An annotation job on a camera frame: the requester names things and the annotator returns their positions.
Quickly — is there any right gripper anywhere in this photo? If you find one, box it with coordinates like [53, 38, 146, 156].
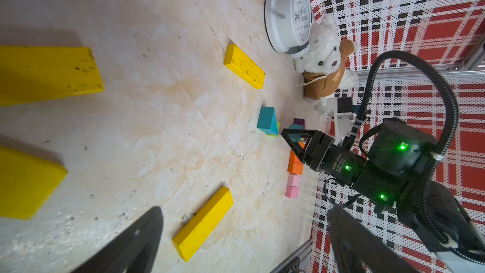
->
[281, 118, 436, 212]

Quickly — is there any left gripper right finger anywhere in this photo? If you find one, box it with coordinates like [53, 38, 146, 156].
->
[327, 206, 417, 273]

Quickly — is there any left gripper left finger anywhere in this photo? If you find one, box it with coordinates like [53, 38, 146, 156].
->
[74, 207, 164, 272]

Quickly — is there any teal triangle block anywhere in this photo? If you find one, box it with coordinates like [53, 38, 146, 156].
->
[256, 106, 279, 137]
[287, 123, 304, 144]

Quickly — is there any orange trapezoid block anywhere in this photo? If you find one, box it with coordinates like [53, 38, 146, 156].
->
[289, 141, 305, 165]

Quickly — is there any purple triangle block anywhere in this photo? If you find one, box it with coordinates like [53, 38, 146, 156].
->
[293, 118, 306, 130]

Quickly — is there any pink block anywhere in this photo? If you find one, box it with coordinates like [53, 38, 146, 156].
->
[285, 185, 299, 198]
[287, 173, 301, 188]

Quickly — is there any yellow long block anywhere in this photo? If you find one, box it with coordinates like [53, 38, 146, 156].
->
[1, 46, 104, 107]
[224, 44, 265, 89]
[173, 187, 234, 262]

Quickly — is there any orange rectangular block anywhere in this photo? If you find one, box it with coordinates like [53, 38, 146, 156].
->
[287, 161, 304, 176]

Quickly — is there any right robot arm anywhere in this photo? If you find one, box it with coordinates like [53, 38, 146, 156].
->
[282, 51, 484, 272]

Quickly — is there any white teddy bear brown hoodie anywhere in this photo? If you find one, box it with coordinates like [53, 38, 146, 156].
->
[294, 14, 358, 115]

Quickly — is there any yellow long block top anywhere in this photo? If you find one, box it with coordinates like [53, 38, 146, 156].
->
[224, 44, 265, 89]

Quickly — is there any white alarm clock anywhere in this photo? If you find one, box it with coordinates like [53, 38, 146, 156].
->
[264, 0, 314, 59]

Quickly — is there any small yellow block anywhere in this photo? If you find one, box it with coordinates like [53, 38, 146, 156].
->
[1, 147, 68, 220]

